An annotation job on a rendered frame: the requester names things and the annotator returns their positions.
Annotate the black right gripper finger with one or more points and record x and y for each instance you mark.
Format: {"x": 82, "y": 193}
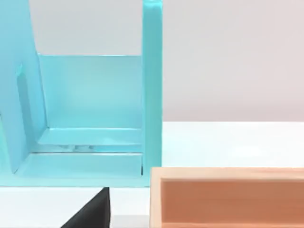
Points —
{"x": 97, "y": 211}

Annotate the light blue rack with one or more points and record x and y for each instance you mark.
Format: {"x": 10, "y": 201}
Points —
{"x": 92, "y": 99}

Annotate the shallow salmon-coloured box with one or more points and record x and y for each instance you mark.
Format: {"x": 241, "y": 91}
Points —
{"x": 228, "y": 197}

